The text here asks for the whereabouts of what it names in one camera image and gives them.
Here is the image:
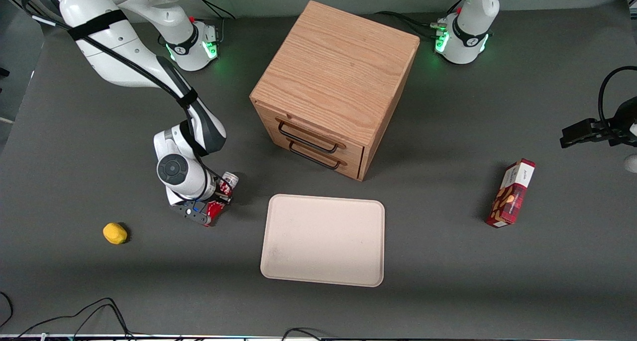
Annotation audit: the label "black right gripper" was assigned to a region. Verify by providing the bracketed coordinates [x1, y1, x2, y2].
[198, 178, 233, 208]

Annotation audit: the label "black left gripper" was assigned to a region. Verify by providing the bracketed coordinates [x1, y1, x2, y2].
[559, 96, 637, 149]

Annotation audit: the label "red coke bottle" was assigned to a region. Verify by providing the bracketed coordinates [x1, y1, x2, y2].
[204, 171, 240, 227]

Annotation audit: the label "beige rectangular tray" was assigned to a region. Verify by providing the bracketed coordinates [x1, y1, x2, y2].
[260, 194, 386, 287]

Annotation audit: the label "red snack box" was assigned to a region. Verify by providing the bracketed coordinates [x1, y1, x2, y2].
[485, 158, 537, 228]

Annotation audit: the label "yellow lemon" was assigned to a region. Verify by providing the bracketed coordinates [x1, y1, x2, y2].
[103, 222, 128, 245]

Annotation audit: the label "wooden drawer cabinet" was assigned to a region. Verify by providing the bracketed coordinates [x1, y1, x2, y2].
[249, 0, 421, 182]

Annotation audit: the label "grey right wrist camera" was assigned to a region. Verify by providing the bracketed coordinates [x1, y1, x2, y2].
[172, 202, 213, 227]

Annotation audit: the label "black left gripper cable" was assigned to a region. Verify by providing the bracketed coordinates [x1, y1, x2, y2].
[598, 66, 637, 128]

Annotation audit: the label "black drawer handle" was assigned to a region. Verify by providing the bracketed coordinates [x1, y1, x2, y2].
[288, 140, 345, 171]
[277, 120, 340, 154]

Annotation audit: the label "black cable arc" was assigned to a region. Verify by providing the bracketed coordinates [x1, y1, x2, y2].
[281, 327, 325, 341]

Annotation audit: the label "long black looped table cable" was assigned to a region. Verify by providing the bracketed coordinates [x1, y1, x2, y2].
[15, 297, 136, 341]

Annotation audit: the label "black right arm base cables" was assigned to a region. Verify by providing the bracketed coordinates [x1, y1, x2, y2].
[189, 0, 235, 44]

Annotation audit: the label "black arm base cables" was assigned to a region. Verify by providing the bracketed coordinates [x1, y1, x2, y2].
[373, 0, 466, 39]
[189, 0, 235, 44]

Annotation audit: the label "black left arm base cables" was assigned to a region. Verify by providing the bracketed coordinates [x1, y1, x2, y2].
[373, 0, 466, 39]

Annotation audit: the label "short black curved cable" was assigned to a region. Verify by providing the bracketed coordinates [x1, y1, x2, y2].
[0, 291, 14, 329]

